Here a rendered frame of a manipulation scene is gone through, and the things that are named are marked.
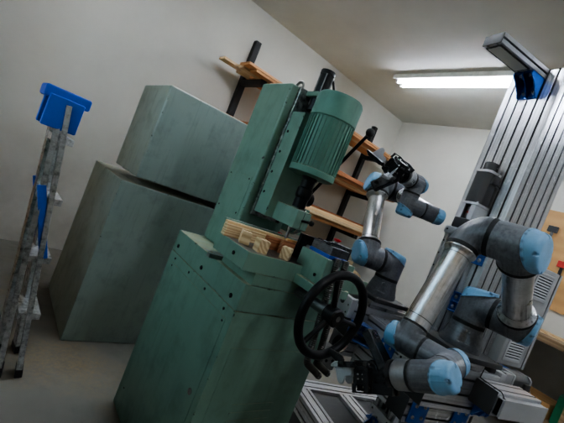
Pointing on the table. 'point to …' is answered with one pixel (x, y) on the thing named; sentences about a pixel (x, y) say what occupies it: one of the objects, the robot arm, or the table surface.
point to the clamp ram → (302, 243)
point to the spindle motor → (326, 136)
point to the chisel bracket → (290, 216)
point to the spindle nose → (304, 191)
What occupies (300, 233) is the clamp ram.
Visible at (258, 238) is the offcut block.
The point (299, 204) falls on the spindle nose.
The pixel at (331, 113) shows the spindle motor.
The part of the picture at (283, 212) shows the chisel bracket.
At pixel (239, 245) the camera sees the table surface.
